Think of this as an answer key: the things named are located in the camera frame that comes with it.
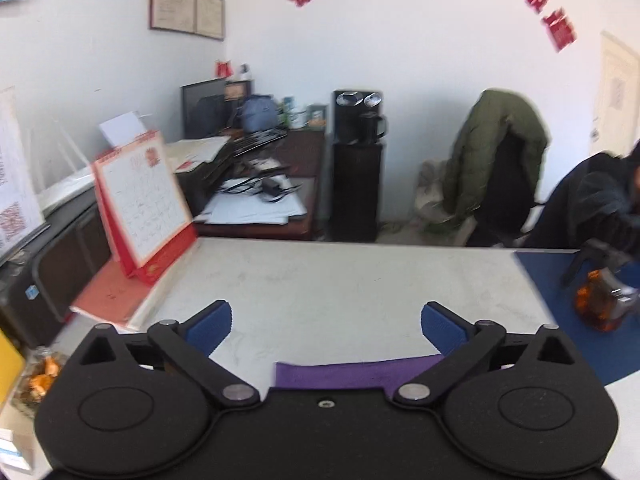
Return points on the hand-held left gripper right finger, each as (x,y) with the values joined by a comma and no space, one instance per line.
(442,327)

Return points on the black computer monitor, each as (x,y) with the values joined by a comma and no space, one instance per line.
(202,110)

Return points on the dark wooden desk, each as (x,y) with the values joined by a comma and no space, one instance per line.
(305,160)

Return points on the black office chair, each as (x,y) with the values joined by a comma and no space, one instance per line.
(510,190)

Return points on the beige door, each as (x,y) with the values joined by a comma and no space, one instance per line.
(617,90)

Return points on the small white blue box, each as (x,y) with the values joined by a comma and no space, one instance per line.
(12,450)

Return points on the small red flags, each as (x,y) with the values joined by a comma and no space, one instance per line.
(224,69)

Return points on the black printer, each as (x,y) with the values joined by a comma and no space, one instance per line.
(205,180)

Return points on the black kettle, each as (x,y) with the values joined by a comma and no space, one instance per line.
(371,127)

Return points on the green puffer jacket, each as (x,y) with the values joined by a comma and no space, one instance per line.
(485,150)

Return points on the large framed certificate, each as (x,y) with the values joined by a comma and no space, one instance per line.
(172,2)

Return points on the blue desk mat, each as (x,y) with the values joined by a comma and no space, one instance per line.
(550,320)

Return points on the blue grey bag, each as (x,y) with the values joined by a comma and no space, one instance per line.
(257,112)

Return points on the red flat book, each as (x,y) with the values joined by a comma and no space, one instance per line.
(110,295)

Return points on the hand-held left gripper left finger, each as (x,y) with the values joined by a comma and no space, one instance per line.
(210,325)

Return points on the yellow box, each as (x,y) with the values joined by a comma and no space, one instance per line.
(10,365)

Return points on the purple towel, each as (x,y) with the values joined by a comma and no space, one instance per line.
(340,375)

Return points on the black keyboard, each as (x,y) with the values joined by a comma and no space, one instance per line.
(260,141)

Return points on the small framed certificate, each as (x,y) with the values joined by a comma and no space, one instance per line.
(210,15)

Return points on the red desk calendar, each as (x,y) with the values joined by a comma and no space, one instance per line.
(145,205)

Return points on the white poster with square codes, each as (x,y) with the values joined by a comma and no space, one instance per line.
(15,170)

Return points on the beige plush cushion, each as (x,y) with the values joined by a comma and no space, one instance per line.
(430,190)

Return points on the glass teapot with tea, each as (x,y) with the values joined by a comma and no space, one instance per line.
(600,300)

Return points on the pile of white papers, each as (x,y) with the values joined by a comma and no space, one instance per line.
(250,210)

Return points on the clear bag of candies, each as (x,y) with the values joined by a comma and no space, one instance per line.
(40,385)

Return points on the black water dispenser cabinet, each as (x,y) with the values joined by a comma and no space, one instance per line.
(355,190)

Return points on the small picture frame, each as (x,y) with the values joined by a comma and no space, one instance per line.
(317,116)

